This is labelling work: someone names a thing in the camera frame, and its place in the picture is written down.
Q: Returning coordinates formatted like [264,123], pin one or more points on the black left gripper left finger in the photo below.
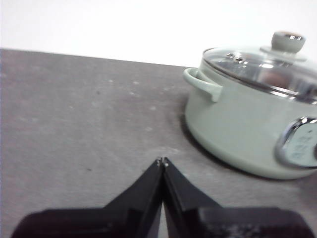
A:
[119,220]

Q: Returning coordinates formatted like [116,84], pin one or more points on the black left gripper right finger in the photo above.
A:
[213,223]

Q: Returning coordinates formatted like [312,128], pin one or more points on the pale green electric steamer pot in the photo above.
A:
[237,129]

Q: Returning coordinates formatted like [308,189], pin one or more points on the glass steamer lid grey knob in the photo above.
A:
[247,67]

